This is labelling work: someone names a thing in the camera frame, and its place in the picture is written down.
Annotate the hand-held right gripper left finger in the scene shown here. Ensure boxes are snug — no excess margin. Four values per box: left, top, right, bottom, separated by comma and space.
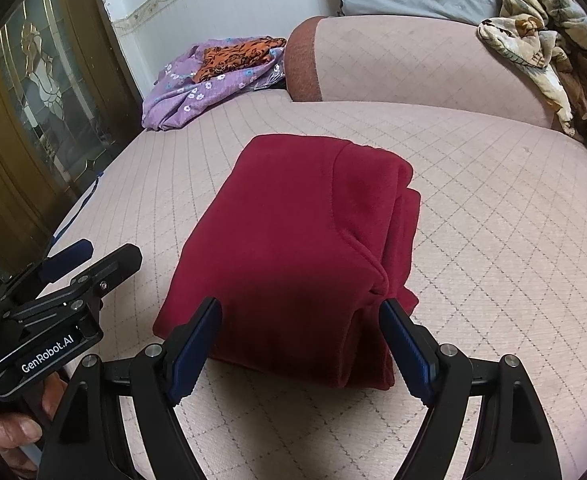
37, 297, 223, 480

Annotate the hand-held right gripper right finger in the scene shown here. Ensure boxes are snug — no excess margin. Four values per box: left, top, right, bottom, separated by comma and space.
378, 299, 563, 480

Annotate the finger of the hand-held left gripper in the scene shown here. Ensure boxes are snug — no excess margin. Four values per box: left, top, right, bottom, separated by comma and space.
0, 239, 95, 311
60, 243, 143, 313

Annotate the dark red fleece sweater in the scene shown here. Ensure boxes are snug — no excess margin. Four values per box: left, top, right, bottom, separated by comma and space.
153, 133, 421, 392

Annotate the person's left hand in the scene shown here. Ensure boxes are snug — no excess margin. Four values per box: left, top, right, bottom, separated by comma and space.
0, 374, 70, 452

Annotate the wooden door with stained glass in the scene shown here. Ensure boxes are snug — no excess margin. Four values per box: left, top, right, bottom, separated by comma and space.
0, 0, 143, 283

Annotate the purple floral cloth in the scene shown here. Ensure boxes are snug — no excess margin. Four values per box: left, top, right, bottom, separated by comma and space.
142, 37, 286, 132

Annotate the orange black patterned cloth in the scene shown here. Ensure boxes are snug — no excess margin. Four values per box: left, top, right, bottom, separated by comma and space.
193, 37, 287, 84

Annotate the clear plastic bag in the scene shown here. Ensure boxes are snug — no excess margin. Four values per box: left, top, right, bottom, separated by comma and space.
246, 49, 289, 92

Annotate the pink bolster with brown end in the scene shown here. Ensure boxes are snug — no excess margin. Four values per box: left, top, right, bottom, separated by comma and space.
284, 15, 565, 132

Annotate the beige floral blanket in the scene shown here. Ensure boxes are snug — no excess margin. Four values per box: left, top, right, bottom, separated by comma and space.
477, 0, 587, 137

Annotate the blue strap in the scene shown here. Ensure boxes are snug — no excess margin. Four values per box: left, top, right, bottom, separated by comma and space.
54, 171, 105, 239

